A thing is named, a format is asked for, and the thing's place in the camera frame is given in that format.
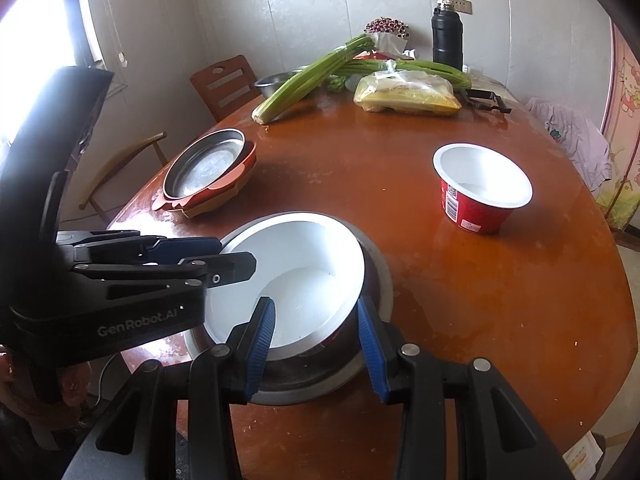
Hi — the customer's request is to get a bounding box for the stainless steel bowl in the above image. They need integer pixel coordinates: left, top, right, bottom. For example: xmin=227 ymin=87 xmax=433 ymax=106
xmin=184 ymin=214 xmax=393 ymax=406

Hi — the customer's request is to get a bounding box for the black thermos bottle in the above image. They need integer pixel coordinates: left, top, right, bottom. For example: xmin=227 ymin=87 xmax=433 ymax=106
xmin=432 ymin=0 xmax=463 ymax=70

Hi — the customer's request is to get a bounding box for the round metal pan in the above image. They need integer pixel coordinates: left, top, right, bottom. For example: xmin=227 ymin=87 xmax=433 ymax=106
xmin=163 ymin=128 xmax=245 ymax=200

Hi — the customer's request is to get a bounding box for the yellow plastic food bag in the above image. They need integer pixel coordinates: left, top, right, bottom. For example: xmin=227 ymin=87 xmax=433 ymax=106
xmin=354 ymin=68 xmax=462 ymax=116

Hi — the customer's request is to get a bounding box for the red instant noodle cup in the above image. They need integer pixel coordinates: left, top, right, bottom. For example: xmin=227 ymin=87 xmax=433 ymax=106
xmin=204 ymin=212 xmax=364 ymax=361

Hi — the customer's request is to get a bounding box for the hello kitty folding screen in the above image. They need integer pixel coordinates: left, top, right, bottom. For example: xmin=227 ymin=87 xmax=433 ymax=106
xmin=597 ymin=25 xmax=639 ymax=231

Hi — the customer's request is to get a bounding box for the steel basin at back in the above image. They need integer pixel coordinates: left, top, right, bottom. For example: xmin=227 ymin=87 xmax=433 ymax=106
xmin=254 ymin=72 xmax=295 ymax=99

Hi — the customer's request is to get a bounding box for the curved armrest wooden chair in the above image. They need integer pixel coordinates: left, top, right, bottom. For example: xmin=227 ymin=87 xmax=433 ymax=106
xmin=78 ymin=131 xmax=168 ymax=223

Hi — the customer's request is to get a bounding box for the wooden slat-back chair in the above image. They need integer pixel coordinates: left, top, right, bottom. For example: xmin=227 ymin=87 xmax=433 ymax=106
xmin=190 ymin=54 xmax=260 ymax=122

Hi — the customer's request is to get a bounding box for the orange bear-shaped plate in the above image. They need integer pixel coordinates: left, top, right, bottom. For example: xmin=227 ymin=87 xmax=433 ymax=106
xmin=152 ymin=129 xmax=257 ymax=218

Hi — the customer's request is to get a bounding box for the pink cloth on chair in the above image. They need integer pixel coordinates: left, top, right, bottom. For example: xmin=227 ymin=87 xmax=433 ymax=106
xmin=526 ymin=98 xmax=613 ymax=197

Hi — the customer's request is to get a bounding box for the celery bunch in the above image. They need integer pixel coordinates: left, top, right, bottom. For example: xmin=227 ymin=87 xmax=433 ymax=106
xmin=252 ymin=34 xmax=374 ymax=126
xmin=333 ymin=58 xmax=473 ymax=90

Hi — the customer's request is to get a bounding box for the person hand holding gripper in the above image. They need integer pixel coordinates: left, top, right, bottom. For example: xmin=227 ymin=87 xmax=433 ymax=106
xmin=1 ymin=347 xmax=91 ymax=430

